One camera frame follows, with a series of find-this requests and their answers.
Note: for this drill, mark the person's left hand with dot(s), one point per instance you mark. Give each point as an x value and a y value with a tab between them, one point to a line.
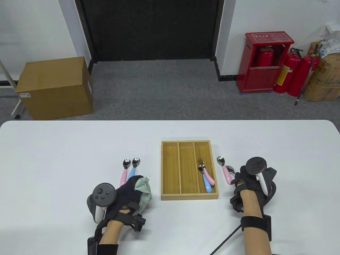
127	194

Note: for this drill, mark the person's right hand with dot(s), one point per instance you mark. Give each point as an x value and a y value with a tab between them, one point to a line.
247	183

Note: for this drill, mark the green fish scale cleaning cloth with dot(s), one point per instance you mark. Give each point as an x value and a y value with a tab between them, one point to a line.
144	194

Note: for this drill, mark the person's left forearm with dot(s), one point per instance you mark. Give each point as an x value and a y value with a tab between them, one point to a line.
111	233

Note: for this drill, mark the person's right forearm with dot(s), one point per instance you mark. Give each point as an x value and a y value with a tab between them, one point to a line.
251	205

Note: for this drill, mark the black round controller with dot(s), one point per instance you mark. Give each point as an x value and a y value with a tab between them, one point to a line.
255	165
104	194

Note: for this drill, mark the wooden cutlery tray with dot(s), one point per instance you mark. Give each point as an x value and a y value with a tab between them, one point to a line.
186	170

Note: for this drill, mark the black stick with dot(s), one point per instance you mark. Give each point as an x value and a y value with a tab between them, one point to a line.
297	98

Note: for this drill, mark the red fire extinguisher cabinet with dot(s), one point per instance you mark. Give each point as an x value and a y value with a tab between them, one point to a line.
260	79

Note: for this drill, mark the red extinguisher with yellow label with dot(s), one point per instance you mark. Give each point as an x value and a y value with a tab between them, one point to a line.
285	74

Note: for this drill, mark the red fire extinguisher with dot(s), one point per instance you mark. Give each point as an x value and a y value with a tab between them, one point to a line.
300	77
265	57

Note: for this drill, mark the worn printed cardboard box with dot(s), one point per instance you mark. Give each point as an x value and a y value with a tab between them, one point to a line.
326	82

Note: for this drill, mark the plain brown cardboard box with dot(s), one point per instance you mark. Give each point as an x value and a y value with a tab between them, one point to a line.
53	87

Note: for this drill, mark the white metal stand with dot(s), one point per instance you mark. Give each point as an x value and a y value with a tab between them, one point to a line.
16	106

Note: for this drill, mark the white plastic bags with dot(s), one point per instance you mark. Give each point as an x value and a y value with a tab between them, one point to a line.
330	45

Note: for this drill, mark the black door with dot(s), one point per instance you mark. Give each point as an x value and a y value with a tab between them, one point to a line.
151	29

